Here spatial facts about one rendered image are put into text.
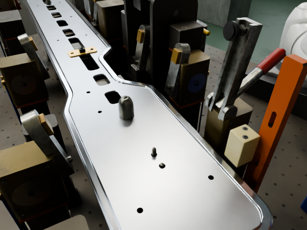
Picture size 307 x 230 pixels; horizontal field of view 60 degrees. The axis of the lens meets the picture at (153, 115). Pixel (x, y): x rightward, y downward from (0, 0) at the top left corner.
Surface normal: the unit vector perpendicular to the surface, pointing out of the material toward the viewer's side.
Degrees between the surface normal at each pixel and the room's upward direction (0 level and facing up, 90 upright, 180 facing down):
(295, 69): 90
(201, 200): 0
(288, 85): 90
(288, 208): 0
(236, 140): 90
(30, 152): 0
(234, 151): 90
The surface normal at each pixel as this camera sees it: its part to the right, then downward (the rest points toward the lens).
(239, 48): -0.88, 0.17
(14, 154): 0.00, -0.77
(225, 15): -0.72, 0.43
